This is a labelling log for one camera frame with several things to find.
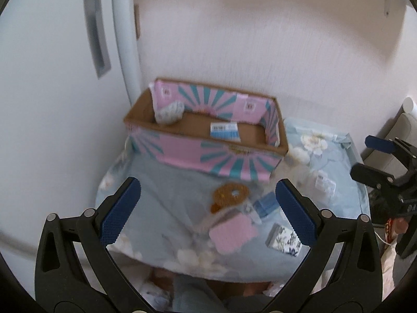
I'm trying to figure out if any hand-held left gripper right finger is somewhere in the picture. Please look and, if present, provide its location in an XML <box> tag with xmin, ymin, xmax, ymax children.
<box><xmin>265</xmin><ymin>178</ymin><xmax>383</xmax><ymax>313</ymax></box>

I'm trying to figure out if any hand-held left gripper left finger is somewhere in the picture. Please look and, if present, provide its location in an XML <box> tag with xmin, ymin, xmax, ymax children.
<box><xmin>34</xmin><ymin>177</ymin><xmax>154</xmax><ymax>313</ymax></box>

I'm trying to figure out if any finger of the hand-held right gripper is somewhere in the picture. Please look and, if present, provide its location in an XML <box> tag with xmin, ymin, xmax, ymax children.
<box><xmin>350</xmin><ymin>162</ymin><xmax>408</xmax><ymax>199</ymax></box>
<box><xmin>365</xmin><ymin>135</ymin><xmax>417</xmax><ymax>164</ymax></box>

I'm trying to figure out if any floral patterned packet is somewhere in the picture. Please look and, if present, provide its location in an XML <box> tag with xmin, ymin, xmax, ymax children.
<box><xmin>265</xmin><ymin>222</ymin><xmax>302</xmax><ymax>257</ymax></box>

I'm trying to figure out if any small blue box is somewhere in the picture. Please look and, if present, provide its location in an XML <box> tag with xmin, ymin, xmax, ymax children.
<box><xmin>252</xmin><ymin>192</ymin><xmax>280</xmax><ymax>218</ymax></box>

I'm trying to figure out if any clear plastic packet white label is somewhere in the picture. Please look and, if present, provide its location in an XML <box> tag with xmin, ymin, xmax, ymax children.
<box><xmin>309</xmin><ymin>170</ymin><xmax>339</xmax><ymax>198</ymax></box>

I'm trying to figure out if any pink fluffy plush item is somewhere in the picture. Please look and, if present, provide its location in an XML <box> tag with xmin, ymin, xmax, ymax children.
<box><xmin>208</xmin><ymin>214</ymin><xmax>259</xmax><ymax>255</ymax></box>

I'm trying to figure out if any brown plush toy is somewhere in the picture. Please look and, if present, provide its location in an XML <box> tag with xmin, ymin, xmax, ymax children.
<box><xmin>209</xmin><ymin>183</ymin><xmax>251</xmax><ymax>214</ymax></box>

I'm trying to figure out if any pink teal striped cardboard box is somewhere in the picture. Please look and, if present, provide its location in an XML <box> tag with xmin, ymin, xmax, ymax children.
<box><xmin>123</xmin><ymin>77</ymin><xmax>289</xmax><ymax>183</ymax></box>

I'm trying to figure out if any beige padded headboard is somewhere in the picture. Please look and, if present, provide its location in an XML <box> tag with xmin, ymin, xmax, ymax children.
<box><xmin>360</xmin><ymin>112</ymin><xmax>417</xmax><ymax>167</ymax></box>

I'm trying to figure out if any light blue floral blanket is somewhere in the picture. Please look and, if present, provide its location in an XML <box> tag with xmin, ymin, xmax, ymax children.
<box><xmin>94</xmin><ymin>117</ymin><xmax>372</xmax><ymax>281</ymax></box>

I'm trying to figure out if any pink white cloth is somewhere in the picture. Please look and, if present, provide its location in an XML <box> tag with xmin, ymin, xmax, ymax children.
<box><xmin>375</xmin><ymin>217</ymin><xmax>411</xmax><ymax>287</ymax></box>

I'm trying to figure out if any white blue labelled box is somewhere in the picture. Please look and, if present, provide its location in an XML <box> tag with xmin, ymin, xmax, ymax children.
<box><xmin>210</xmin><ymin>121</ymin><xmax>242</xmax><ymax>143</ymax></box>

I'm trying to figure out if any white blue patterned tissue pack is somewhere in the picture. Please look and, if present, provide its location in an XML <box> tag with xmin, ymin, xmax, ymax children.
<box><xmin>153</xmin><ymin>101</ymin><xmax>186</xmax><ymax>126</ymax></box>

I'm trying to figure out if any white wardrobe door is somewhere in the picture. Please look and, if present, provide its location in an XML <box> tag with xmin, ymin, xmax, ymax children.
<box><xmin>0</xmin><ymin>0</ymin><xmax>131</xmax><ymax>258</ymax></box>

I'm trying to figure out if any grey recessed door handle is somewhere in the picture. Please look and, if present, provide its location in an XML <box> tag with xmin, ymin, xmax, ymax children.
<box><xmin>82</xmin><ymin>0</ymin><xmax>112</xmax><ymax>79</ymax></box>

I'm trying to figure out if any brown wooden wall strip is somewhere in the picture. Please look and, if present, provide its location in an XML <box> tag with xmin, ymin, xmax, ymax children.
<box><xmin>133</xmin><ymin>3</ymin><xmax>143</xmax><ymax>39</ymax></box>

